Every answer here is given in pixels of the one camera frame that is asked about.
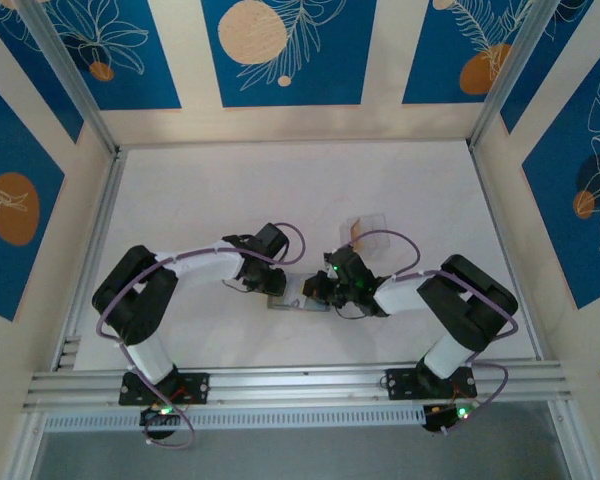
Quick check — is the grey leather card holder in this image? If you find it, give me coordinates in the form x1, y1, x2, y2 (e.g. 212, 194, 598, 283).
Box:
266, 282, 331, 315

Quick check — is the black right controller board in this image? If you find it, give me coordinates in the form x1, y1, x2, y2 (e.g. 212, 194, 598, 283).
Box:
422, 401, 476, 437

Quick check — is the black controller board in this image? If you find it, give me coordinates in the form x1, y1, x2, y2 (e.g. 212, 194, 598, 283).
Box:
138, 403, 182, 442
422, 401, 476, 437

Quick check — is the black left controller board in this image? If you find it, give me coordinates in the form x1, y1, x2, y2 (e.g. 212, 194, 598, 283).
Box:
138, 403, 182, 442

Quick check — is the aluminium front rail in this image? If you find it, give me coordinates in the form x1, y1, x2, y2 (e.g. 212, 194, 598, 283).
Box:
22, 358, 576, 415

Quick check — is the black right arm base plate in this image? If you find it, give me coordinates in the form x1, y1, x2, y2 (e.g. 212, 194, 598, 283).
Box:
385, 366, 478, 402

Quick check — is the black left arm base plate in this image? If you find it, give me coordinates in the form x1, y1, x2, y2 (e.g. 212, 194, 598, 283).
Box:
118, 372, 212, 407

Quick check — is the white slotted cable duct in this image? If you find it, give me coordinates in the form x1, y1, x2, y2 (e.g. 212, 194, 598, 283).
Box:
42, 403, 427, 434

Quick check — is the aluminium side rail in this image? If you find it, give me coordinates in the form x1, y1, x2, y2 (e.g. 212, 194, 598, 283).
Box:
53, 147, 130, 372
468, 142, 545, 362

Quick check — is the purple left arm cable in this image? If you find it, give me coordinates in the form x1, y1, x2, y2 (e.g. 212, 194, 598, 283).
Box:
95, 221, 307, 450

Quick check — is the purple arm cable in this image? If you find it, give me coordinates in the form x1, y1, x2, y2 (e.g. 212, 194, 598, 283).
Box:
95, 221, 307, 450
349, 229, 520, 437

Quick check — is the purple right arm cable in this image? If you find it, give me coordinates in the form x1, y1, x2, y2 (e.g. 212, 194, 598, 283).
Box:
349, 229, 520, 437

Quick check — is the blue floral wall panel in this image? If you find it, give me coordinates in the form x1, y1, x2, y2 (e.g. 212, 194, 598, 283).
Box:
201, 0, 380, 108
0, 69, 67, 323
0, 0, 85, 145
34, 0, 183, 112
401, 0, 534, 106
499, 0, 595, 135
521, 29, 600, 311

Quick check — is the aluminium frame post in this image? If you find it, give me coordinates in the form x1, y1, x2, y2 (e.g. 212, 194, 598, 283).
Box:
467, 0, 551, 151
17, 0, 124, 157

